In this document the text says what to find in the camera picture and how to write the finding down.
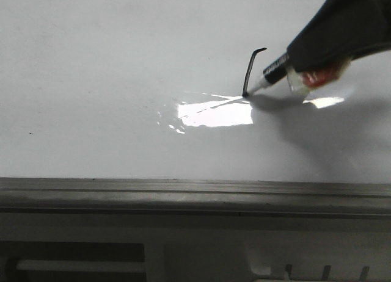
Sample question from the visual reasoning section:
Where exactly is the grey metal stand frame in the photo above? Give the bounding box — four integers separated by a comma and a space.
1, 212, 390, 281

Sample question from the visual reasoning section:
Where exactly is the white whiteboard with grey frame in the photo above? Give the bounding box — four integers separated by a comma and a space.
1, 0, 390, 216

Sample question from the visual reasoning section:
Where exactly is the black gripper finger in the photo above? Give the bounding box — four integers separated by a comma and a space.
287, 0, 390, 72

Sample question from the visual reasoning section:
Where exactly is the black whiteboard marker with tape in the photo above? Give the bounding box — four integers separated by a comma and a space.
242, 48, 352, 98

